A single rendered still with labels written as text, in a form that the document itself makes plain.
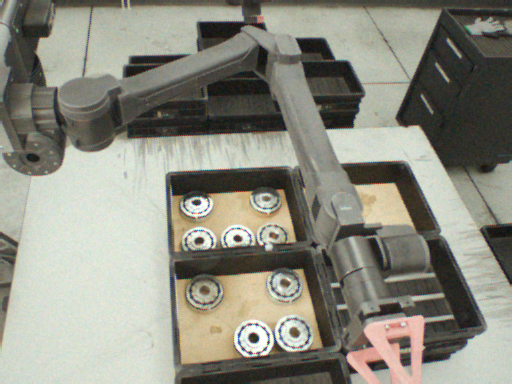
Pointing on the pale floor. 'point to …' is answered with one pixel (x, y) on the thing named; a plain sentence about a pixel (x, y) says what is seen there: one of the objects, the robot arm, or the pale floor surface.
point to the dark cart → (464, 91)
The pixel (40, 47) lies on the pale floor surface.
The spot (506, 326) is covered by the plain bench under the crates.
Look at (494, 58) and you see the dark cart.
